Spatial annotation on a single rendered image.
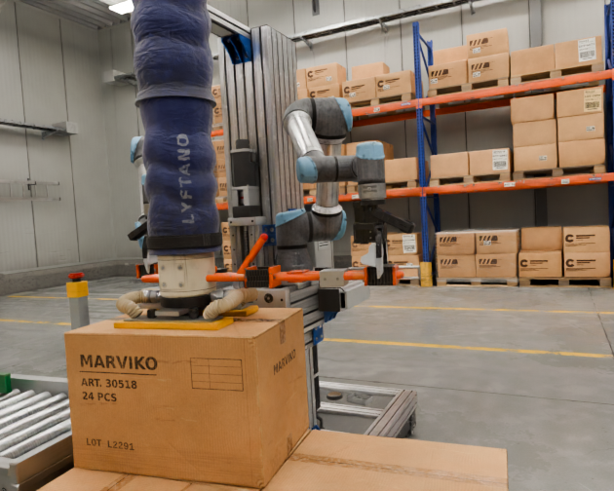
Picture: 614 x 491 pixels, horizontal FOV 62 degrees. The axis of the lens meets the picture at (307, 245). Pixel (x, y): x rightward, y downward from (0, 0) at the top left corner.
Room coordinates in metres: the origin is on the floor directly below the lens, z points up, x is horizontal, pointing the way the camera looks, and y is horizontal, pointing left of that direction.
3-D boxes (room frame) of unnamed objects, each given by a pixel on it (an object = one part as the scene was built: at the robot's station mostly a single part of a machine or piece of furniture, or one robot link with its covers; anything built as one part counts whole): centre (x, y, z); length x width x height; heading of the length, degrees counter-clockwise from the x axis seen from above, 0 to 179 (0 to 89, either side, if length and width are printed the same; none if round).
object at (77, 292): (2.37, 1.08, 0.50); 0.07 x 0.07 x 1.00; 69
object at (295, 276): (1.62, 0.15, 1.07); 0.93 x 0.30 x 0.04; 73
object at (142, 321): (1.47, 0.40, 0.97); 0.34 x 0.10 x 0.05; 73
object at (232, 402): (1.56, 0.37, 0.75); 0.60 x 0.40 x 0.40; 73
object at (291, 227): (1.95, 0.05, 1.20); 0.13 x 0.12 x 0.14; 101
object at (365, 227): (1.40, -0.18, 1.22); 0.09 x 0.08 x 0.12; 73
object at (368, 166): (1.40, -0.18, 1.37); 0.09 x 0.08 x 0.11; 11
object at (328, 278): (1.43, -0.07, 1.07); 0.07 x 0.07 x 0.04; 73
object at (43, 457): (1.70, 0.72, 0.58); 0.70 x 0.03 x 0.06; 159
